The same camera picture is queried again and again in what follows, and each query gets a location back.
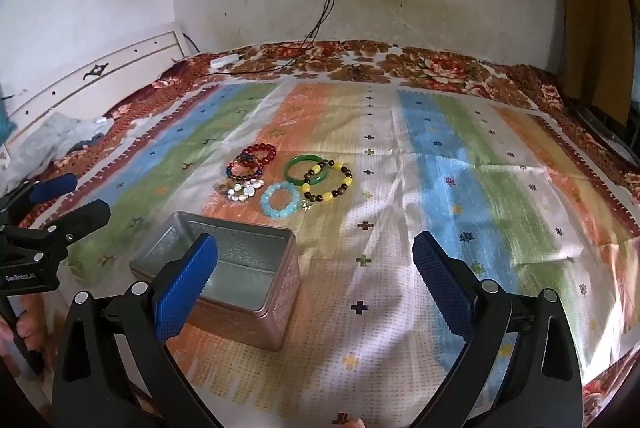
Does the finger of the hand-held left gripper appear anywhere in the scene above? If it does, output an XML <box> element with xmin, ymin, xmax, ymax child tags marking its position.
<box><xmin>0</xmin><ymin>199</ymin><xmax>112</xmax><ymax>266</ymax></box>
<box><xmin>0</xmin><ymin>173</ymin><xmax>79</xmax><ymax>215</ymax></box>

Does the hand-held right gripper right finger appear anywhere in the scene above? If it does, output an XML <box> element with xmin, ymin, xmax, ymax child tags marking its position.
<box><xmin>412</xmin><ymin>230</ymin><xmax>586</xmax><ymax>428</ymax></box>

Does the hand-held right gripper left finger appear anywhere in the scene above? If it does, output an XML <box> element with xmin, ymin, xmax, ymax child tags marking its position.
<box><xmin>50</xmin><ymin>232</ymin><xmax>226</xmax><ymax>428</ymax></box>

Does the embossed metal tin box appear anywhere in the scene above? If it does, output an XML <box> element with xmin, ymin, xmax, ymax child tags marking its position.
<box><xmin>129</xmin><ymin>211</ymin><xmax>301</xmax><ymax>353</ymax></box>

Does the light blue bead bracelet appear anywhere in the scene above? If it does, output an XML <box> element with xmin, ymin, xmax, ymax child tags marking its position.
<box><xmin>260</xmin><ymin>180</ymin><xmax>302</xmax><ymax>219</ymax></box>

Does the multicolour bead bracelet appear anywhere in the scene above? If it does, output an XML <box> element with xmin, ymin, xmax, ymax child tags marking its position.
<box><xmin>226</xmin><ymin>157</ymin><xmax>264</xmax><ymax>181</ymax></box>

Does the yellow and brown bead bracelet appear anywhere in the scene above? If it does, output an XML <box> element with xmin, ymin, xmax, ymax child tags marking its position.
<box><xmin>300</xmin><ymin>160</ymin><xmax>354</xmax><ymax>211</ymax></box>

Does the person's left hand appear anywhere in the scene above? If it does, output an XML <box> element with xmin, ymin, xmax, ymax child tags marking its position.
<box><xmin>0</xmin><ymin>294</ymin><xmax>49</xmax><ymax>359</ymax></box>

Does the grey cloth pile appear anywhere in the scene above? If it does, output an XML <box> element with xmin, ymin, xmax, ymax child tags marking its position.
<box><xmin>7</xmin><ymin>110</ymin><xmax>116</xmax><ymax>179</ymax></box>

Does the teal cloth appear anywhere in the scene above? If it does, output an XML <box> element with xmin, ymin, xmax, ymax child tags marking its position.
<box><xmin>0</xmin><ymin>98</ymin><xmax>16</xmax><ymax>143</ymax></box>

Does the striped colourful cloth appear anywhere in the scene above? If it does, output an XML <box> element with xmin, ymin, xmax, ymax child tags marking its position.
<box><xmin>15</xmin><ymin>80</ymin><xmax>640</xmax><ymax>428</ymax></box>

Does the white headboard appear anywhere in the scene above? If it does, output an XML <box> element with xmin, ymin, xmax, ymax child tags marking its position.
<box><xmin>0</xmin><ymin>22</ymin><xmax>190</xmax><ymax>169</ymax></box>

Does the green jade bangle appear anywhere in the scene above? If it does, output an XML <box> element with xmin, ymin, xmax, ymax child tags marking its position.
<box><xmin>284</xmin><ymin>154</ymin><xmax>331</xmax><ymax>186</ymax></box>

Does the floral bedsheet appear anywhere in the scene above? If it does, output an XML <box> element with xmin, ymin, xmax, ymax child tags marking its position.
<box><xmin>0</xmin><ymin>40</ymin><xmax>640</xmax><ymax>428</ymax></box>

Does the yellow hanging cloth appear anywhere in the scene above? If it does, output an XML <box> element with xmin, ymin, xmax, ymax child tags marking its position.
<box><xmin>560</xmin><ymin>0</ymin><xmax>636</xmax><ymax>126</ymax></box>

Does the white shell bracelet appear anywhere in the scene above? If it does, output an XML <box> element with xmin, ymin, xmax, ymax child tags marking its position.
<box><xmin>215</xmin><ymin>178</ymin><xmax>265</xmax><ymax>203</ymax></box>

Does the red bead bracelet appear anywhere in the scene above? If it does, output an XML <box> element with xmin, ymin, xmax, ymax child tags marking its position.
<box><xmin>239</xmin><ymin>142</ymin><xmax>277</xmax><ymax>167</ymax></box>

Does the black charger cable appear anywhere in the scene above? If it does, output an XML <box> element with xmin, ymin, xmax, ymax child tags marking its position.
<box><xmin>235</xmin><ymin>0</ymin><xmax>337</xmax><ymax>74</ymax></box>

